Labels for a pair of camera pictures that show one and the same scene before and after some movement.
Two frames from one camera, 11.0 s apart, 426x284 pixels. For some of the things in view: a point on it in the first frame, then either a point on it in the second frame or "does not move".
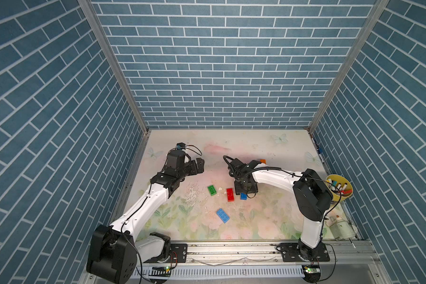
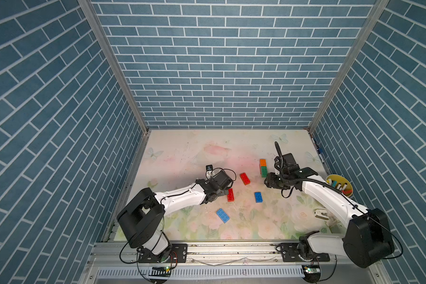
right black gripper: x=251 y=190 to x=269 y=181
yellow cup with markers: x=339 y=187 does not move
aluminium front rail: x=229 y=255 does not move
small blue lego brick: x=243 y=196 to x=258 y=197
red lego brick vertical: x=230 y=194 does not move
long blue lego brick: x=222 y=215 does not move
